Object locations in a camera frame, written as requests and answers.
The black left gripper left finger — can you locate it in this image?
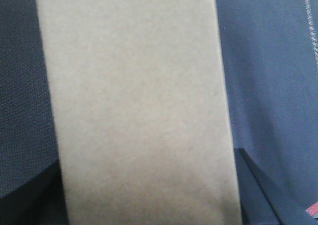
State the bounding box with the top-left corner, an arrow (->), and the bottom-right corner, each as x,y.
0,160 -> 69,225

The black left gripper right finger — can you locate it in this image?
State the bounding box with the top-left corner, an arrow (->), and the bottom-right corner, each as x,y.
235,148 -> 318,225

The small brown cardboard package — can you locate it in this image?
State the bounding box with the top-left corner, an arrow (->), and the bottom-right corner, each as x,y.
37,0 -> 241,225

